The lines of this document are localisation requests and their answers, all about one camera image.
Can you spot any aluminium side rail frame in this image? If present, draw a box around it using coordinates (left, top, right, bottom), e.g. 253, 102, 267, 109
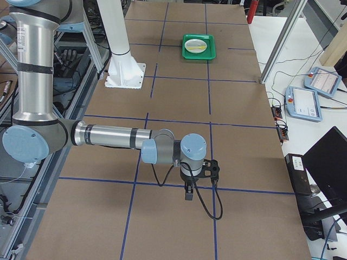
0, 67, 109, 260

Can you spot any orange black connector module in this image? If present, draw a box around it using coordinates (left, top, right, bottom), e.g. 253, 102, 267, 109
271, 106, 282, 120

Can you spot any aluminium frame post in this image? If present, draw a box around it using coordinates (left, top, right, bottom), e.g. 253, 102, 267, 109
260, 0, 307, 84

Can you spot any black computer monitor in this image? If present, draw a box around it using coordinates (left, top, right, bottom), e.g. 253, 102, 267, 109
302, 126, 346, 223

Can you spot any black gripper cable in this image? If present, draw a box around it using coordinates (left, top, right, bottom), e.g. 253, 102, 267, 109
150, 161, 224, 220

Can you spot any black mini computer box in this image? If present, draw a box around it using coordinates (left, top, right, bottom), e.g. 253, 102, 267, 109
285, 153, 312, 196

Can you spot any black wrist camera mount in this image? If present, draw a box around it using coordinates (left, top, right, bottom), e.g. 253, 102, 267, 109
195, 159, 220, 184

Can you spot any white round plate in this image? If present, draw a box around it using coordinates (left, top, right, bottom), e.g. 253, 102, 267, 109
184, 38, 207, 54

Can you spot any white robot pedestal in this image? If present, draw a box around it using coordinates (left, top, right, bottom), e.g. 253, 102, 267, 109
97, 0, 146, 89

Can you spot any teach pendant tablet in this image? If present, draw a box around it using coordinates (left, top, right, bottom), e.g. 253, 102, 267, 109
285, 86, 323, 122
304, 67, 342, 98

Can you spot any yellow plastic spoon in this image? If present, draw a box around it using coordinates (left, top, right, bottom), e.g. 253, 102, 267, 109
187, 46, 206, 52

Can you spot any red cylinder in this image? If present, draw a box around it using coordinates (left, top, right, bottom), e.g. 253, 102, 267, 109
247, 0, 259, 24

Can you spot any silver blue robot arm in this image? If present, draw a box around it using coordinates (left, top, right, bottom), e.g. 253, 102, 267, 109
2, 1, 207, 200

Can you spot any near teach pendant tablet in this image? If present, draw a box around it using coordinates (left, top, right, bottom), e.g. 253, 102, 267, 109
285, 86, 323, 122

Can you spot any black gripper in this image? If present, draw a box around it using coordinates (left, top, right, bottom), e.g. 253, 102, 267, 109
180, 173, 195, 200

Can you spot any green plastic tray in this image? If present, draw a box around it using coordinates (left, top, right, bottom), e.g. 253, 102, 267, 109
182, 34, 216, 60

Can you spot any far teach pendant tablet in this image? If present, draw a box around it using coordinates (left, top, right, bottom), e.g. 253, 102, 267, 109
304, 67, 342, 98

